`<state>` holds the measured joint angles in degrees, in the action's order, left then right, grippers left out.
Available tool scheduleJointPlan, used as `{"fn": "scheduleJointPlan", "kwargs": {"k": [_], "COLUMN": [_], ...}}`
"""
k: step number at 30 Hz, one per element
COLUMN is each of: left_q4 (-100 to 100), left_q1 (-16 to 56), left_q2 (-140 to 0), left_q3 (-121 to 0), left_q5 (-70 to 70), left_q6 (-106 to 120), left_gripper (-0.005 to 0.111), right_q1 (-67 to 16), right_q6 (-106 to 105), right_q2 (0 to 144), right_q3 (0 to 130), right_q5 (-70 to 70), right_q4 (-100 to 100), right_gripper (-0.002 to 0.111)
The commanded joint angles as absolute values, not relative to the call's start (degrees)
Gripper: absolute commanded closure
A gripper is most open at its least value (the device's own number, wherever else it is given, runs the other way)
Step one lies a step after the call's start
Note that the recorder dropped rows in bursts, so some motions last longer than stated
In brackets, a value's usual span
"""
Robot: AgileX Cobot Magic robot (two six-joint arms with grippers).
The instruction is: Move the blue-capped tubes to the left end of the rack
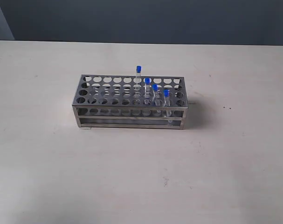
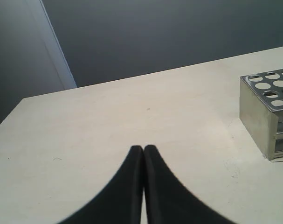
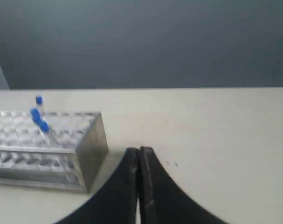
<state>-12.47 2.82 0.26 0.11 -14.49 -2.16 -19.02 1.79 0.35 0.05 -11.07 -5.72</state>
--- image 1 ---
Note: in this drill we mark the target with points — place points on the stainless steel test tube rack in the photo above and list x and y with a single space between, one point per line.
108 101

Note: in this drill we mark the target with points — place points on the blue capped tube front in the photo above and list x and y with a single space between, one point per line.
167 102

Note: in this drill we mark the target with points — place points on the blue capped tube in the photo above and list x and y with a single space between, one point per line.
167 102
137 81
156 95
147 91

